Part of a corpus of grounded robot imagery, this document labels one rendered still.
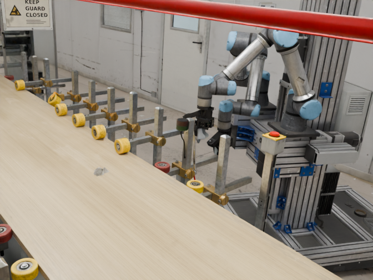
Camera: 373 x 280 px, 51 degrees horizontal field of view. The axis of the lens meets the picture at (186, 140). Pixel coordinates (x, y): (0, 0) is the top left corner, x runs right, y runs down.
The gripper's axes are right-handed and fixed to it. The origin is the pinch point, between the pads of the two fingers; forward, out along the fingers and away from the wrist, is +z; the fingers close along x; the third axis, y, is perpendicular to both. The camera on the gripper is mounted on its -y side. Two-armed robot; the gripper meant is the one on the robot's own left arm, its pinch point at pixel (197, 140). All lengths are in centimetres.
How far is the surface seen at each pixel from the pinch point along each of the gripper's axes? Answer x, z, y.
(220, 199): -22.9, 17.2, 25.6
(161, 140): -5.1, 3.1, -19.8
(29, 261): -109, 8, -4
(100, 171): -47, 8, -28
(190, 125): -12.2, -12.1, 1.3
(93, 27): 387, 1, -410
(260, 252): -62, 9, 57
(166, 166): -23.0, 8.4, -5.1
